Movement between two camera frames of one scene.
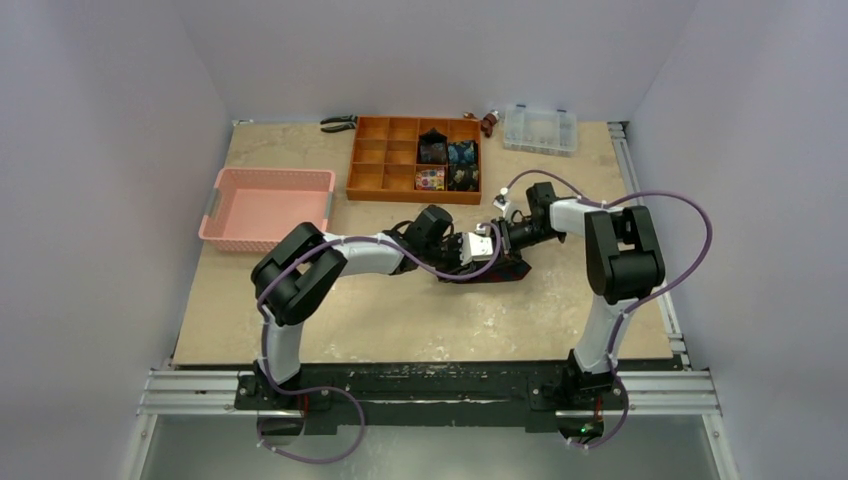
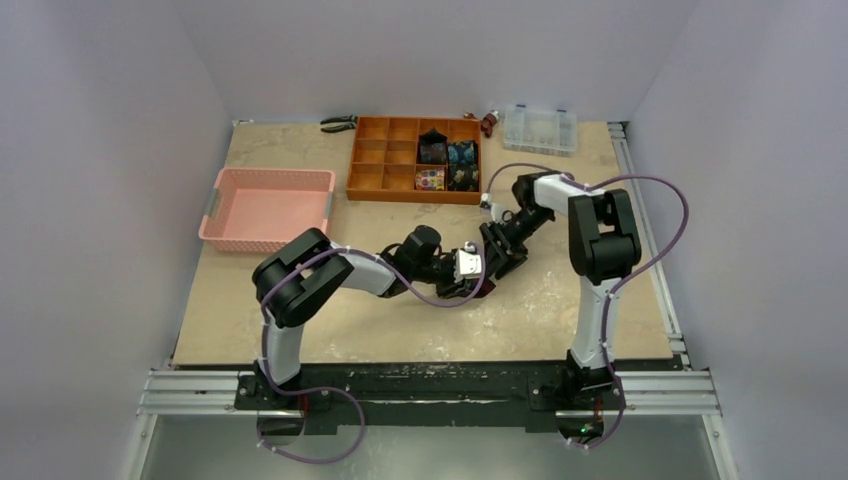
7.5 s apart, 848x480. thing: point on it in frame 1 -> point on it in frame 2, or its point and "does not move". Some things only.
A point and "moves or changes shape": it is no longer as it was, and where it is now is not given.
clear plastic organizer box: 543,132 does not move
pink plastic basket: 253,210 does not move
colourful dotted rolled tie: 430,179 does not move
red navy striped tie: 501,270 moves or changes shape
